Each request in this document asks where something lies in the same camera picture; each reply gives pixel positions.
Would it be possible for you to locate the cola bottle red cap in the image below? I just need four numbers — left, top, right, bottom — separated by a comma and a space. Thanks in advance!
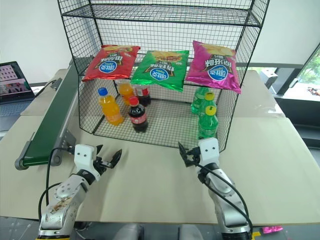
133, 84, 152, 108
127, 96, 149, 133

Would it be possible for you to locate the magenta wrapper scrap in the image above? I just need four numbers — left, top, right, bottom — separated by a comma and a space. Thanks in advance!
262, 225, 285, 235

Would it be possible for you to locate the green soda bottle yellow cap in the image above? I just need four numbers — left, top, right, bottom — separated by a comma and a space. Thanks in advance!
203, 91, 217, 111
197, 104, 219, 141

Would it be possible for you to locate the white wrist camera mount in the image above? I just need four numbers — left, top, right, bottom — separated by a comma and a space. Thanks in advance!
73, 143, 98, 181
197, 137, 221, 166

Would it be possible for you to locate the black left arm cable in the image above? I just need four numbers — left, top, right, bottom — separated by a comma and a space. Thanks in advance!
37, 147, 77, 226

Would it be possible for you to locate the dark grey rounded shape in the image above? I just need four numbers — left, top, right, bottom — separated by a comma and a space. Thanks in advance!
109, 223, 149, 240

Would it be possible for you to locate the green potato chip bag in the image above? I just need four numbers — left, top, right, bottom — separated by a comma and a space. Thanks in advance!
130, 49, 190, 93

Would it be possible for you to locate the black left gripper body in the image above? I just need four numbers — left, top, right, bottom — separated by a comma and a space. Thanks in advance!
92, 155, 113, 180

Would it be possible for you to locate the thin black table cable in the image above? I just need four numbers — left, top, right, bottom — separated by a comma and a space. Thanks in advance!
33, 79, 60, 98

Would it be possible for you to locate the open laptop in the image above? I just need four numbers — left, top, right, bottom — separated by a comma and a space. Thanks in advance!
0, 61, 36, 132

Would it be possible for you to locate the green conveyor belt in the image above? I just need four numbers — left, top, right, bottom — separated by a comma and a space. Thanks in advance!
14, 56, 94, 171

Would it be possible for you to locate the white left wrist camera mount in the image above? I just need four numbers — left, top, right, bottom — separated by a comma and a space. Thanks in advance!
73, 143, 98, 181

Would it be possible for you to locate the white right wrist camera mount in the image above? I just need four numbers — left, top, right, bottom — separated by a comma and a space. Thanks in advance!
197, 137, 221, 166

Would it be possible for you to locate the orange soda bottle blue cap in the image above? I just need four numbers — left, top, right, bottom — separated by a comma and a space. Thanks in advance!
97, 87, 125, 126

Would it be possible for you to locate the magenta potato chip bag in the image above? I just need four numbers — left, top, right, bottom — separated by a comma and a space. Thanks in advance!
184, 40, 242, 95

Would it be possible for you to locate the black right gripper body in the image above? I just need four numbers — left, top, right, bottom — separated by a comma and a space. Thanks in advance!
188, 146, 202, 167

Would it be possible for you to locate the red potato chip bag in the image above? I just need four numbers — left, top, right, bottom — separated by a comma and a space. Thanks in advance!
81, 44, 141, 83

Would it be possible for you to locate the black wire mesh shelf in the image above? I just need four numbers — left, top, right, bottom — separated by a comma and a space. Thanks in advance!
56, 0, 271, 152

